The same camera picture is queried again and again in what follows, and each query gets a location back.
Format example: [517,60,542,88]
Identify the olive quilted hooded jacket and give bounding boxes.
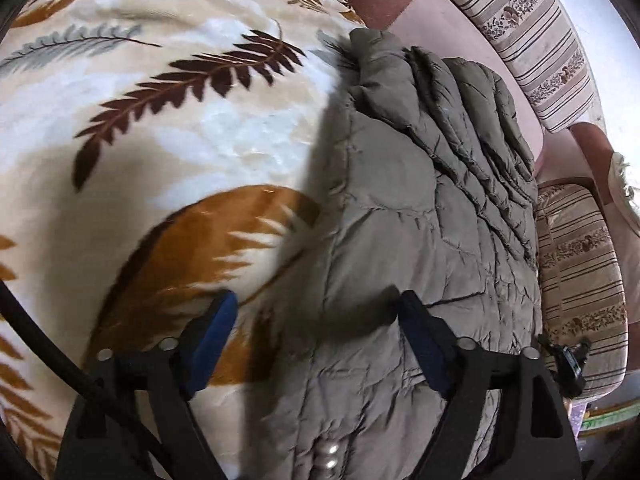
[247,28,541,479]

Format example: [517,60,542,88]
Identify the striped floral side cushion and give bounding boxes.
[536,183,628,402]

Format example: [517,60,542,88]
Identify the pink pillow with white cloth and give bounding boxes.
[537,122,639,236]

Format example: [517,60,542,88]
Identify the leaf pattern plush blanket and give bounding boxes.
[1,0,360,479]

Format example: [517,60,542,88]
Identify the striped floral back cushion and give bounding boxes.
[451,0,604,133]

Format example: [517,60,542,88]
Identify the pink bolster pillow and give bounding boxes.
[349,0,544,170]

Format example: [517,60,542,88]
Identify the black cable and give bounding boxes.
[0,278,166,480]

